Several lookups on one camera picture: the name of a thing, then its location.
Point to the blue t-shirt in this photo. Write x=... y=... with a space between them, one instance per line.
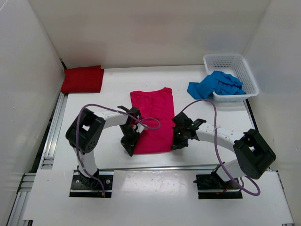
x=219 y=82

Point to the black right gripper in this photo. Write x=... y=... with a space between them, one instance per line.
x=176 y=144

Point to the pink t-shirt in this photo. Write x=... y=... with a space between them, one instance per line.
x=157 y=110

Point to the red t-shirt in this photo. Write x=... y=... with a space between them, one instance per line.
x=83 y=80

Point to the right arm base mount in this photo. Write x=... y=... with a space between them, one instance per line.
x=211 y=188

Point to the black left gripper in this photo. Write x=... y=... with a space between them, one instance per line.
x=129 y=144

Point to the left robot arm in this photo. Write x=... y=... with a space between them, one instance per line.
x=84 y=133

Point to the aluminium left side rail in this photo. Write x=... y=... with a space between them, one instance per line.
x=47 y=149

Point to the white plastic laundry basket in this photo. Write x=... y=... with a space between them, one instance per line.
x=235 y=65

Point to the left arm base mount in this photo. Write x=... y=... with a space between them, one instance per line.
x=90 y=188

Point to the white front cover board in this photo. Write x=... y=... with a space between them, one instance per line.
x=147 y=198

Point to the aluminium rail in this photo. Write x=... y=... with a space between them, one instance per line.
x=47 y=149
x=152 y=168

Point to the aluminium front rail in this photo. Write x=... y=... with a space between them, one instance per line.
x=152 y=168

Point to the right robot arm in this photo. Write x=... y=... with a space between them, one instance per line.
x=253 y=155

